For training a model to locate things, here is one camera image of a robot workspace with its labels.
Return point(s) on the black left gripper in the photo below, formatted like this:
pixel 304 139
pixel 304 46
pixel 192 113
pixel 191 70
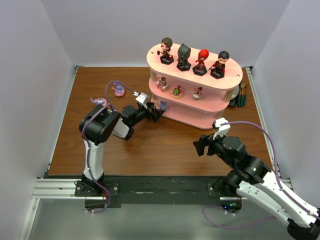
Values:
pixel 149 111

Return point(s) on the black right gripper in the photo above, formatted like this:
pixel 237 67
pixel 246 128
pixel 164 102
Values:
pixel 205 144

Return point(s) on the red white cake toy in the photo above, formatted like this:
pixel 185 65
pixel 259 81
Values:
pixel 162 84

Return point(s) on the pink donut toy green star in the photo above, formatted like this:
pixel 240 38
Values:
pixel 178 92

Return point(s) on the pink yellow character toy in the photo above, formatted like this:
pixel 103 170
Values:
pixel 197 93

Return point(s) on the purple bunny toy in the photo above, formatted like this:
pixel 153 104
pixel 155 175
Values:
pixel 99 101
pixel 119 90

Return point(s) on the brown-haired hero figurine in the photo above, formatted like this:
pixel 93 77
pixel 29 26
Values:
pixel 165 56

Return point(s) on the red spider hero figurine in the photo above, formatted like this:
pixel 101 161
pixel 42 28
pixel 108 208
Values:
pixel 200 69

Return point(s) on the black bat-masked figurine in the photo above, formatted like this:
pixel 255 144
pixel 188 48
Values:
pixel 183 54

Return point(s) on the black-haired figurine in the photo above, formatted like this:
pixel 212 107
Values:
pixel 217 70

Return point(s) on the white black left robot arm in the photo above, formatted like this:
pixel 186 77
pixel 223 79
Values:
pixel 97 127

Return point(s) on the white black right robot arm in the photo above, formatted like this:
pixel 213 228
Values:
pixel 252 179

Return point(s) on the pink three-tier oval shelf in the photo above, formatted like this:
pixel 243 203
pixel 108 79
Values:
pixel 216 93

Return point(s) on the dark tools behind shelf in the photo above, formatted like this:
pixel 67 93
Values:
pixel 239 96

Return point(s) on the purple bunny toy upright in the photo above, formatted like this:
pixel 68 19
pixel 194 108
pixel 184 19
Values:
pixel 119 90

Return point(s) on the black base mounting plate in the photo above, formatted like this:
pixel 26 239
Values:
pixel 157 190

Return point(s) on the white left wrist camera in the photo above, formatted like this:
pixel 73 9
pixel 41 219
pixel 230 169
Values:
pixel 142 98

